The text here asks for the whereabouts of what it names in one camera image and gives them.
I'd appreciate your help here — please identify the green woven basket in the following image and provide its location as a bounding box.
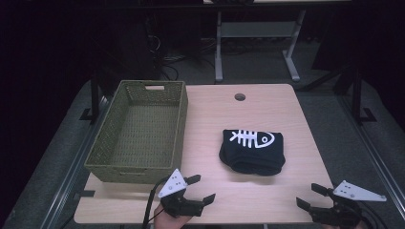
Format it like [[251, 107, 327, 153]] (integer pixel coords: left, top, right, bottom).
[[83, 79, 189, 185]]

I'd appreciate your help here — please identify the person's left hand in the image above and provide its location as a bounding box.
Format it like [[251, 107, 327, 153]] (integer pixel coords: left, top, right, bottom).
[[153, 203, 193, 229]]

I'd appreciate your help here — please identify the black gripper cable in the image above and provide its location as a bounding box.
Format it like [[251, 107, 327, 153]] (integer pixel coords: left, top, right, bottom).
[[358, 200, 390, 229], [141, 177, 171, 229]]

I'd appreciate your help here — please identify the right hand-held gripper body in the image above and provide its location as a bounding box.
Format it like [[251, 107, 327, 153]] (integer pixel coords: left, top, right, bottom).
[[307, 179, 388, 229]]

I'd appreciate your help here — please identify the aluminium floor rail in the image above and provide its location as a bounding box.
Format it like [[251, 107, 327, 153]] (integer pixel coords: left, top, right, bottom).
[[40, 94, 111, 229], [336, 94, 405, 211]]

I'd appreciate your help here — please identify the tangle of floor cables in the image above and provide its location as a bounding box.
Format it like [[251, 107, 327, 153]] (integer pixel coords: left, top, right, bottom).
[[145, 33, 218, 82]]

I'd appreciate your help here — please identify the black metal stand post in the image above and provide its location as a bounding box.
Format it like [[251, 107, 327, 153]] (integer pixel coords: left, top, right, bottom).
[[350, 65, 378, 125], [78, 72, 100, 125]]

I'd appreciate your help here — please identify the white metal desk frame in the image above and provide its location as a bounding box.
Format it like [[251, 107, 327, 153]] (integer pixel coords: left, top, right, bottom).
[[214, 9, 308, 84]]

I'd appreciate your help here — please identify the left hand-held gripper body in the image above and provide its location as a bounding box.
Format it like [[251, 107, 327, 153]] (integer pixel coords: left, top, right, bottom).
[[158, 168, 205, 219]]

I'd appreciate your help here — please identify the black fishbone print garment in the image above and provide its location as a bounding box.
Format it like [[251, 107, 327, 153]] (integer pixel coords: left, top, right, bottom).
[[218, 128, 287, 177]]

